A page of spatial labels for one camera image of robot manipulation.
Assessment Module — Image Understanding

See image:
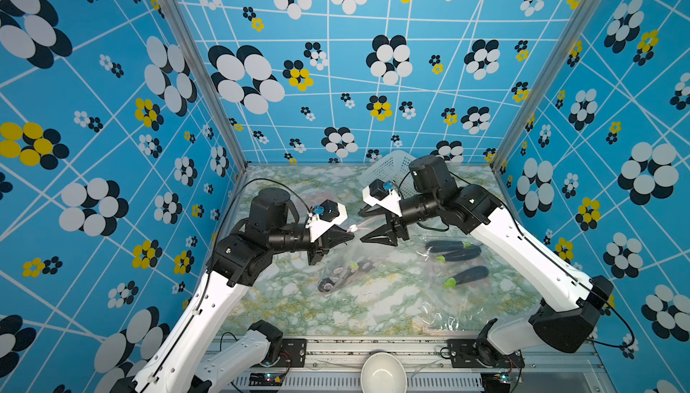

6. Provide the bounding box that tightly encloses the white plastic basket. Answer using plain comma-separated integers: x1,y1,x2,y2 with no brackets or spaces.
360,150,416,186

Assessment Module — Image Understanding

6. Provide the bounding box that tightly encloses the dark purple eggplant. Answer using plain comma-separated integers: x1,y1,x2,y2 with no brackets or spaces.
436,246,482,263

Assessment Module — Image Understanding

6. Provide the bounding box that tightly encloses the aluminium front rail frame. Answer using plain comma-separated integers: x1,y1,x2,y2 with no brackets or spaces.
144,334,616,393

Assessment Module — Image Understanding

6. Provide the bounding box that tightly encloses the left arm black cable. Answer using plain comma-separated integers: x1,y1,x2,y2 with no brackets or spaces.
215,176,314,243

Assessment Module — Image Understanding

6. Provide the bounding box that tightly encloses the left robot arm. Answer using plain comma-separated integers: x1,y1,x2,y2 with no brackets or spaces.
110,188,354,392

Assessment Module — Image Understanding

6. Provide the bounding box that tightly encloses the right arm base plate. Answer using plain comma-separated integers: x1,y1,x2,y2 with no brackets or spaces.
447,338,525,370

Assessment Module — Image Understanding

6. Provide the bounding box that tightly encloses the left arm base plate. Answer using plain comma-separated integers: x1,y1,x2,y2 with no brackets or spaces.
253,337,307,369

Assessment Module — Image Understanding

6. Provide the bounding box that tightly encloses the white bowl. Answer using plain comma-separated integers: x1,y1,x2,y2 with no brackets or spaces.
360,353,408,393

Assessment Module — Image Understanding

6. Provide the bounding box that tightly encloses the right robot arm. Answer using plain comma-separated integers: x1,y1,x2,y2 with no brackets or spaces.
361,156,613,367

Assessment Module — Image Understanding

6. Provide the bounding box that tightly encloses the eggplant with green stem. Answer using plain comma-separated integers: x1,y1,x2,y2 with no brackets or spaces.
443,265,490,288

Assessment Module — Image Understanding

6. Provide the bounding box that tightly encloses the clear pink-dotted zip bag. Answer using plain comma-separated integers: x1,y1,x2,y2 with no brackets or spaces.
414,235,538,335

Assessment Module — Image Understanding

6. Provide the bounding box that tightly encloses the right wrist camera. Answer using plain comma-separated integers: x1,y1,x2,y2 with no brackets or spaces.
362,179,402,217

